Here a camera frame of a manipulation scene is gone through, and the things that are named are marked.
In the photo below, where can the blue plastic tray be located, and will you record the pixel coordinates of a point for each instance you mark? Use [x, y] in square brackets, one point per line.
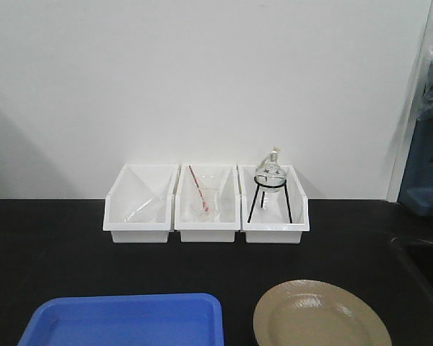
[159, 319]

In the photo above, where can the tan plate with black rim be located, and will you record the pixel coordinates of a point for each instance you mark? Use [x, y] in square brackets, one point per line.
[312, 312]

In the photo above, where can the blue cabinet at right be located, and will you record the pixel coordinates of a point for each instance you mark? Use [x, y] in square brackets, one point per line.
[416, 192]

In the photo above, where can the clear glass beaker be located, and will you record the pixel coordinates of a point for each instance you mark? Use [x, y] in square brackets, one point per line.
[211, 194]

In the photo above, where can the middle white storage bin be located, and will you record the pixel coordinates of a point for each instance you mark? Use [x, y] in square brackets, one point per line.
[228, 222]

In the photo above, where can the white storage bin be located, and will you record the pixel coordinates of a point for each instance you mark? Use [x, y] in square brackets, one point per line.
[135, 184]
[270, 223]
[228, 222]

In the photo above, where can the red stirring rod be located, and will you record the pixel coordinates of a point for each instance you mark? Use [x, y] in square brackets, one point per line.
[201, 195]

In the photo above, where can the glass alcohol lamp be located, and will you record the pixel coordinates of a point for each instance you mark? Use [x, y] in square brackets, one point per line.
[269, 173]

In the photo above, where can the clear glass funnel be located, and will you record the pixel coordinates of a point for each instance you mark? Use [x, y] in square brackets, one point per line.
[146, 211]

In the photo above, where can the right white storage bin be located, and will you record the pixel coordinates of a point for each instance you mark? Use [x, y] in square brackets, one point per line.
[270, 223]

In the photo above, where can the left white storage bin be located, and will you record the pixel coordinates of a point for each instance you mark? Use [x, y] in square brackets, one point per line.
[135, 184]

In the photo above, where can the black sink basin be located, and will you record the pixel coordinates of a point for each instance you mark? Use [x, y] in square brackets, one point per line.
[416, 256]

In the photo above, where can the black wire tripod stand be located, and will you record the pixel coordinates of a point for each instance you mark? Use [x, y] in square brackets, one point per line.
[259, 185]

